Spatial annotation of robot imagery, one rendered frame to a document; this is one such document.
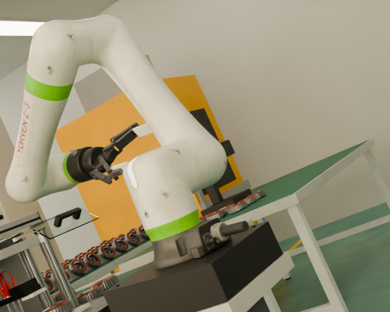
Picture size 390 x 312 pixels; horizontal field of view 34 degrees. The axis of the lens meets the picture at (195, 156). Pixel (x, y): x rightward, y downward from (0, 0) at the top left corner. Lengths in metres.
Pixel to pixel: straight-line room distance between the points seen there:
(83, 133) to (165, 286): 4.58
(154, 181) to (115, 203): 4.40
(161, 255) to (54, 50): 0.53
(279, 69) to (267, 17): 0.57
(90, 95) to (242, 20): 1.95
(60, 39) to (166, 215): 0.48
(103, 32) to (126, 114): 3.95
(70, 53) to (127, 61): 0.15
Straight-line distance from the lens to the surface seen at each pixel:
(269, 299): 2.68
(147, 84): 1.58
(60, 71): 1.56
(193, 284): 1.29
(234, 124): 7.12
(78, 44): 1.56
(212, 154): 1.50
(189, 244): 1.38
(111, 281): 2.48
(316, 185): 3.28
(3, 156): 6.16
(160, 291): 1.33
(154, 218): 1.39
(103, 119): 5.70
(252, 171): 7.12
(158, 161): 1.38
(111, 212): 5.82
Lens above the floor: 0.98
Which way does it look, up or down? 2 degrees up
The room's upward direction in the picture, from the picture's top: 24 degrees counter-clockwise
